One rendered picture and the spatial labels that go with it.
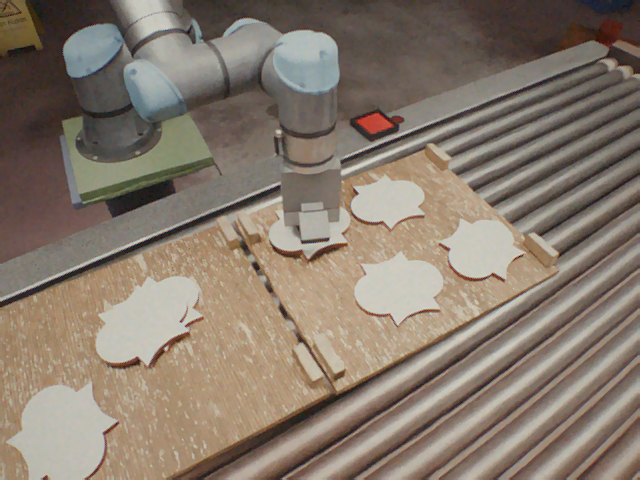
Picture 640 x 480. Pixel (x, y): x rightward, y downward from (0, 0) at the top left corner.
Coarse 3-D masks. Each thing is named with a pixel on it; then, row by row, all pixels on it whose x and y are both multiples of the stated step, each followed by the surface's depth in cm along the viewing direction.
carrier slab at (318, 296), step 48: (432, 192) 84; (384, 240) 76; (432, 240) 76; (288, 288) 70; (336, 288) 70; (480, 288) 70; (528, 288) 70; (336, 336) 64; (384, 336) 64; (432, 336) 64; (336, 384) 60
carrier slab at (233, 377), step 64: (192, 256) 74; (0, 320) 66; (64, 320) 66; (256, 320) 66; (0, 384) 59; (64, 384) 59; (128, 384) 59; (192, 384) 60; (256, 384) 60; (0, 448) 53; (128, 448) 54; (192, 448) 54
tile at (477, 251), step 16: (464, 224) 77; (480, 224) 77; (496, 224) 77; (448, 240) 75; (464, 240) 75; (480, 240) 75; (496, 240) 75; (512, 240) 75; (448, 256) 73; (464, 256) 73; (480, 256) 73; (496, 256) 73; (512, 256) 73; (464, 272) 71; (480, 272) 71; (496, 272) 71
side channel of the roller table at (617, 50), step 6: (618, 42) 126; (624, 42) 126; (612, 48) 125; (618, 48) 124; (624, 48) 123; (630, 48) 124; (636, 48) 124; (612, 54) 126; (618, 54) 124; (624, 54) 123; (630, 54) 122; (636, 54) 121; (618, 60) 125; (624, 60) 124; (630, 60) 122; (636, 60) 121; (618, 66) 126; (630, 66) 123; (636, 66) 122; (636, 72) 122
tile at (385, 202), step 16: (368, 192) 83; (384, 192) 83; (400, 192) 83; (416, 192) 83; (352, 208) 80; (368, 208) 80; (384, 208) 80; (400, 208) 80; (416, 208) 80; (368, 224) 79; (384, 224) 78
